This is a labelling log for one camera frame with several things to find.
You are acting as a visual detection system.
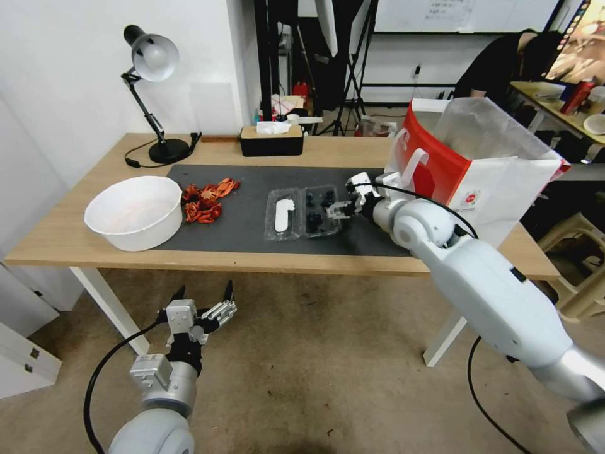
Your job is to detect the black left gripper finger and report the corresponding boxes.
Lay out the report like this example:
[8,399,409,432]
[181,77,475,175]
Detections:
[200,279,238,332]
[158,284,187,326]

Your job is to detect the clear plastic takeout container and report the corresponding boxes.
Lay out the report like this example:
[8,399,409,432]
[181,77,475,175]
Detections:
[263,185,345,243]

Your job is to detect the white label in container lid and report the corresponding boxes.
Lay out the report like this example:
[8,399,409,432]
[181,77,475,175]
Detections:
[274,198,297,235]

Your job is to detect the clear plastic bag with goods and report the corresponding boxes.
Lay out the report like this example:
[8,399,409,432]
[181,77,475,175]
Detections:
[358,115,399,139]

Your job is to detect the black tissue box wooden lid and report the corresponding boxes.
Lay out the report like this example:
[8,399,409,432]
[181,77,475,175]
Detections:
[238,125,306,158]

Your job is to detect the red white takeout bag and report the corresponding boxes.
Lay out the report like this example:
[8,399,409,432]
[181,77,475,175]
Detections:
[382,98,572,248]

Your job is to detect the large white bowl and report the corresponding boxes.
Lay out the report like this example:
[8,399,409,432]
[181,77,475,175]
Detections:
[83,175,184,252]

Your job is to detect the dark grey table mat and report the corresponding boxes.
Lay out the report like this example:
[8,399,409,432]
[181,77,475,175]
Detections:
[166,163,413,258]

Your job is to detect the white tissue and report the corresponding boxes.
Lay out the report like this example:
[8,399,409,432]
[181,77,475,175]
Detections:
[255,120,292,137]

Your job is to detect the black light stand tripod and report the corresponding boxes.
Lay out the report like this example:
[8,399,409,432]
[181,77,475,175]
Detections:
[325,0,380,139]

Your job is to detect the black desk lamp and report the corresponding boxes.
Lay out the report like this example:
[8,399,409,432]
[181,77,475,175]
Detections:
[122,24,192,166]

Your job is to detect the wooden table with white legs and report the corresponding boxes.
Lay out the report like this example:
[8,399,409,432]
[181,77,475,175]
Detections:
[2,132,562,368]

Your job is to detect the white cabinet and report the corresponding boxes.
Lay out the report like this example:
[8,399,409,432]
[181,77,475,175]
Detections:
[0,259,87,404]

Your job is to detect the white softbox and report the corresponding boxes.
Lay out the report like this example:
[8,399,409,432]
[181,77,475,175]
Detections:
[313,0,339,58]

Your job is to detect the person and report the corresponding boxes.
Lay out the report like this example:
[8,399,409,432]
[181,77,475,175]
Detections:
[454,29,564,103]

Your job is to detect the yellow side table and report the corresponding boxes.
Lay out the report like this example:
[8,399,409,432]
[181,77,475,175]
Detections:
[509,81,605,145]

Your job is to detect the beige plastic stool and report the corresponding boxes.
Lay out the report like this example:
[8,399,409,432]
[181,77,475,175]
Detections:
[536,209,605,323]

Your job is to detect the red bottle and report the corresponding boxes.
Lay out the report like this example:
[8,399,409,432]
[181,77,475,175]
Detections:
[561,81,595,116]

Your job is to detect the colourful display screen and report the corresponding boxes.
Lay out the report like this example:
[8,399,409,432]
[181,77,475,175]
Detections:
[542,0,605,85]

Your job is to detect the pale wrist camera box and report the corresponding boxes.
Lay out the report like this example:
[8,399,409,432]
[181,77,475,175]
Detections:
[167,300,197,333]
[346,173,380,200]

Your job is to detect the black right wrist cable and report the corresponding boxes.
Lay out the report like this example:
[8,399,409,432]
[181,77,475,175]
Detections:
[352,173,479,238]

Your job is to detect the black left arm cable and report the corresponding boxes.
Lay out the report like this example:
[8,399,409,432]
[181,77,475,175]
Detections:
[83,310,169,454]

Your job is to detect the black lamp cable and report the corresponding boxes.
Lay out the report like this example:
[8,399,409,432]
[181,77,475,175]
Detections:
[124,131,203,169]

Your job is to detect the white wall board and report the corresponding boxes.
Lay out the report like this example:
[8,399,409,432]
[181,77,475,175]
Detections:
[372,0,567,35]

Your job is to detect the black right arm base cable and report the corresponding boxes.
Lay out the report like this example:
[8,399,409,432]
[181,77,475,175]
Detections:
[467,334,536,454]

